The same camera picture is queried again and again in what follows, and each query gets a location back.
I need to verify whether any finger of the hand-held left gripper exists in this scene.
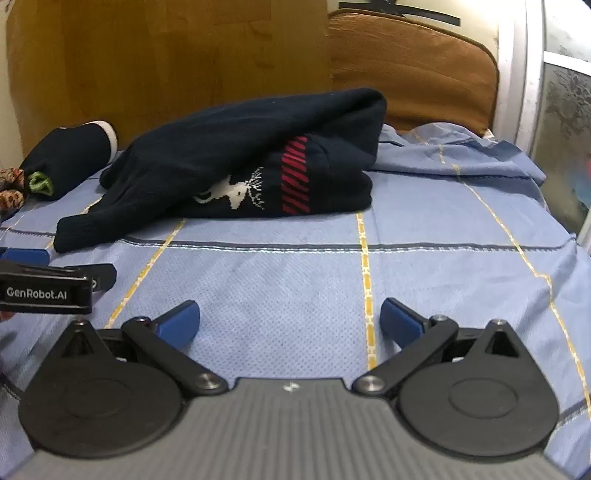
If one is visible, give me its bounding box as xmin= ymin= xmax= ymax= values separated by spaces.
xmin=0 ymin=247 xmax=51 ymax=267
xmin=50 ymin=263 xmax=117 ymax=292

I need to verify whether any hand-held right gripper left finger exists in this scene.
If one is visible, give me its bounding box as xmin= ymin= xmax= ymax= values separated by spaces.
xmin=59 ymin=299 xmax=230 ymax=398

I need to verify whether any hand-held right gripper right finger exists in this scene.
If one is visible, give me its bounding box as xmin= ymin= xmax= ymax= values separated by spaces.
xmin=353 ymin=298 xmax=527 ymax=398

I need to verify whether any navy reindeer patterned sock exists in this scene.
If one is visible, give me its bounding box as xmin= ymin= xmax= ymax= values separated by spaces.
xmin=54 ymin=88 xmax=387 ymax=254

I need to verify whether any floral patterned cloth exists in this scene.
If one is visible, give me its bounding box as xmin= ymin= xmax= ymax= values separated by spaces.
xmin=0 ymin=168 xmax=27 ymax=221

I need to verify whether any green cloth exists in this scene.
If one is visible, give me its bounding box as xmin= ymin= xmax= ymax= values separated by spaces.
xmin=28 ymin=172 xmax=56 ymax=195

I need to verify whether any folded navy garment white trim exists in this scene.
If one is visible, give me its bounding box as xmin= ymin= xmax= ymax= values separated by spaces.
xmin=18 ymin=121 xmax=118 ymax=201

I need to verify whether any blue checked bed sheet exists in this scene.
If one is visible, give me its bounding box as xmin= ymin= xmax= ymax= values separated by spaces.
xmin=0 ymin=123 xmax=591 ymax=464

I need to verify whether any wooden headboard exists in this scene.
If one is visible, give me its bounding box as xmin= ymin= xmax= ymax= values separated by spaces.
xmin=6 ymin=0 xmax=330 ymax=160

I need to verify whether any brown cushion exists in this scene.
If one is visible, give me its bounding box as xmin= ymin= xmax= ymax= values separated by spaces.
xmin=327 ymin=10 xmax=500 ymax=136

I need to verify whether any white window frame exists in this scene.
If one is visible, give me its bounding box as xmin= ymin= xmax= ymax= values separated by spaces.
xmin=492 ymin=0 xmax=591 ymax=234

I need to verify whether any black wall decal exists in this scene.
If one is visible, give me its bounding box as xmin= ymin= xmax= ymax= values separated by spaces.
xmin=338 ymin=0 xmax=462 ymax=27

